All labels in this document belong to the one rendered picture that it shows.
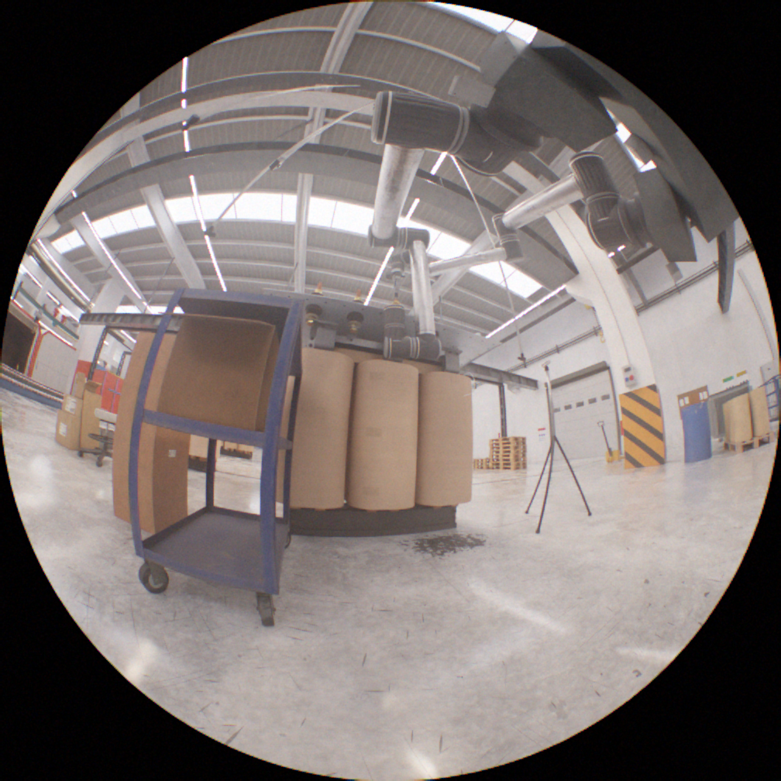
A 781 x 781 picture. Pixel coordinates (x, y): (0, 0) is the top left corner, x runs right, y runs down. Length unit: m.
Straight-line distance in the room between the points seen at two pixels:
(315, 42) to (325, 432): 10.37
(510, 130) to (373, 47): 9.12
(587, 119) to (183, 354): 1.14
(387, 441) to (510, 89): 1.48
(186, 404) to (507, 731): 0.96
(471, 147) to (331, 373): 1.22
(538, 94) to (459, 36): 9.53
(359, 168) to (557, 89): 4.09
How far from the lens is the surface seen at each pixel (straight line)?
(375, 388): 1.35
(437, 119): 0.80
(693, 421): 4.82
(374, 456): 1.29
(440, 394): 1.52
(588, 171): 1.34
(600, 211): 1.28
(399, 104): 0.79
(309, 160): 4.66
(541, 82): 0.66
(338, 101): 8.02
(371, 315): 1.50
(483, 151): 0.86
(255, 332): 0.65
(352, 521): 1.46
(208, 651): 0.70
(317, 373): 1.31
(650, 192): 1.17
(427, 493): 1.50
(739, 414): 4.72
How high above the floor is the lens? 0.52
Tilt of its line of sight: 16 degrees up
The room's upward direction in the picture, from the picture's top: 3 degrees clockwise
